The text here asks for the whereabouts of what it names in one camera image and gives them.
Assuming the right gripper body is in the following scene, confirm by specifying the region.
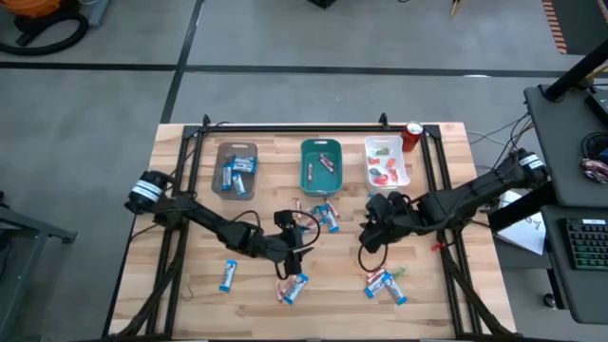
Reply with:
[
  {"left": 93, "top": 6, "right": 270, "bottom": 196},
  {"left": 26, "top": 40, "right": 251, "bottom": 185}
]
[{"left": 366, "top": 194, "right": 420, "bottom": 237}]

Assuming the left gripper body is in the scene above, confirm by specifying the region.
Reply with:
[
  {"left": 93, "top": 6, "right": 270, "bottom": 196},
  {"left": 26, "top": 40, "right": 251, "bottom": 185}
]
[{"left": 265, "top": 226, "right": 307, "bottom": 261}]

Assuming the white plastic bin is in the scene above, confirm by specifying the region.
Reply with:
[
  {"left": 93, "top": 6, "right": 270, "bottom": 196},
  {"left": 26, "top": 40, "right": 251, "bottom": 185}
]
[{"left": 363, "top": 135, "right": 411, "bottom": 194}]

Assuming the red soda can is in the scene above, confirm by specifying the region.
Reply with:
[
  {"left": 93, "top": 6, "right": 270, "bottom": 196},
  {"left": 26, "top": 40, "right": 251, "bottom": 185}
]
[{"left": 401, "top": 121, "right": 425, "bottom": 153}]

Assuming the grey translucent plastic bin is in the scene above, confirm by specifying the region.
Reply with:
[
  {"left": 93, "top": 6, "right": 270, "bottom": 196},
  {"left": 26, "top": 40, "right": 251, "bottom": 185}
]
[{"left": 211, "top": 141, "right": 259, "bottom": 201}]

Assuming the green plastic bin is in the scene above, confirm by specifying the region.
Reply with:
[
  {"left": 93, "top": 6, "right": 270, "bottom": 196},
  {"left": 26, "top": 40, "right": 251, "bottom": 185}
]
[{"left": 299, "top": 138, "right": 344, "bottom": 198}]

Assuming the white paper sheet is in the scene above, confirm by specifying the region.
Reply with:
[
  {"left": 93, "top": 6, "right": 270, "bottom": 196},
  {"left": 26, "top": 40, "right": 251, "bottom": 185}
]
[{"left": 496, "top": 189, "right": 547, "bottom": 257}]

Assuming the dark grey desk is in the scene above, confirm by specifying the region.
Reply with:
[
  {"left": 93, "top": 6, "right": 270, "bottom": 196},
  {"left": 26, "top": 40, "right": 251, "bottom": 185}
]
[{"left": 522, "top": 83, "right": 608, "bottom": 326}]

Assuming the backlit computer keyboard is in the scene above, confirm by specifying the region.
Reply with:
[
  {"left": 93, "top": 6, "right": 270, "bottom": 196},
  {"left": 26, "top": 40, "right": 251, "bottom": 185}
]
[{"left": 563, "top": 218, "right": 608, "bottom": 273}]

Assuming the pink patterned pouch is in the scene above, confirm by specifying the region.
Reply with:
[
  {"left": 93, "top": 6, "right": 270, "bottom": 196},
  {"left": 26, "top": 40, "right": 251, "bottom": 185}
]
[{"left": 579, "top": 158, "right": 608, "bottom": 185}]

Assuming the black desk device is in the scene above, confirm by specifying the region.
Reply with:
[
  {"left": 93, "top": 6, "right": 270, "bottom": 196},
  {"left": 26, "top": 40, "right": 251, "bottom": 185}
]
[{"left": 583, "top": 86, "right": 608, "bottom": 128}]

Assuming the black slanted pole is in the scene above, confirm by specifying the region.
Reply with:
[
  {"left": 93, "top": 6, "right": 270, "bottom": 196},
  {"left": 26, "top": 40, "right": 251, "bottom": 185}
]
[{"left": 542, "top": 40, "right": 608, "bottom": 104}]

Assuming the grey metal cart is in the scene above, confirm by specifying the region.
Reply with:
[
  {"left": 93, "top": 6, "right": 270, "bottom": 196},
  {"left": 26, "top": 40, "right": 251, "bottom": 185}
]
[{"left": 0, "top": 189, "right": 79, "bottom": 342}]

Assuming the dark mat with striped edge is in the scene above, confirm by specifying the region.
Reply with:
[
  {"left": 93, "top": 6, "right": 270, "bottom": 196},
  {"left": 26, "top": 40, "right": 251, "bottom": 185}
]
[{"left": 541, "top": 0, "right": 608, "bottom": 56}]

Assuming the orange shop vacuum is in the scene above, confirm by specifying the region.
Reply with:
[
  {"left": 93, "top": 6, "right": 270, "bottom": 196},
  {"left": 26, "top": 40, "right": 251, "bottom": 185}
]
[{"left": 0, "top": 0, "right": 63, "bottom": 20}]

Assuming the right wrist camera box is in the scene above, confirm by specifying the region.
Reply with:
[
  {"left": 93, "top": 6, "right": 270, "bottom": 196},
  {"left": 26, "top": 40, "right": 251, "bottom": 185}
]
[{"left": 369, "top": 191, "right": 395, "bottom": 210}]

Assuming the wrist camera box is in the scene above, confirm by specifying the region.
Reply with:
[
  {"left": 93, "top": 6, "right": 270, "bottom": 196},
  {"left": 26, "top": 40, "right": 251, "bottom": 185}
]
[
  {"left": 369, "top": 191, "right": 395, "bottom": 210},
  {"left": 274, "top": 209, "right": 296, "bottom": 230}
]

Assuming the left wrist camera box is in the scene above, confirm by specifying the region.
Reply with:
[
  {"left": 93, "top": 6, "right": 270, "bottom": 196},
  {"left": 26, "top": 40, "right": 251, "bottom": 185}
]
[{"left": 274, "top": 209, "right": 296, "bottom": 230}]

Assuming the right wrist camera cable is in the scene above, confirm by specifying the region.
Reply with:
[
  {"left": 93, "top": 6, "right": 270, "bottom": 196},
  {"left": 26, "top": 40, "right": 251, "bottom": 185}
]
[{"left": 357, "top": 230, "right": 390, "bottom": 274}]

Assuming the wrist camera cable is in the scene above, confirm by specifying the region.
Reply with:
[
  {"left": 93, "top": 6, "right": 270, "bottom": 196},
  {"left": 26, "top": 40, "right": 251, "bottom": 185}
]
[
  {"left": 357, "top": 230, "right": 390, "bottom": 274},
  {"left": 292, "top": 208, "right": 322, "bottom": 252}
]

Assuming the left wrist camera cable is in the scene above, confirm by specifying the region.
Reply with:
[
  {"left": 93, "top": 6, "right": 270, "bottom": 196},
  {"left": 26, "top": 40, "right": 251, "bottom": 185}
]
[{"left": 292, "top": 208, "right": 322, "bottom": 252}]

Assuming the black floor cable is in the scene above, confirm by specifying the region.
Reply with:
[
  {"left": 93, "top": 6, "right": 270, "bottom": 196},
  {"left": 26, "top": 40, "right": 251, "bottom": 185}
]
[{"left": 467, "top": 111, "right": 547, "bottom": 191}]

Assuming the black coiled cable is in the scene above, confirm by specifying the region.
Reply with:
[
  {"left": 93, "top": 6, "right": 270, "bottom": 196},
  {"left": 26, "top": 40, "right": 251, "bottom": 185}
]
[{"left": 580, "top": 131, "right": 608, "bottom": 162}]

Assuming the grey metal post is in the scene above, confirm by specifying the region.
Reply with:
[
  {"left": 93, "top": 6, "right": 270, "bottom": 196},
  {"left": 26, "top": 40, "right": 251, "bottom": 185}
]
[{"left": 86, "top": 0, "right": 111, "bottom": 28}]

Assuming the black vacuum hose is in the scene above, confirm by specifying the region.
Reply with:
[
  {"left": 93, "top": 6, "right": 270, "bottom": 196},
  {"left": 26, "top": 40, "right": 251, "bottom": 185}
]
[{"left": 0, "top": 9, "right": 91, "bottom": 57}]

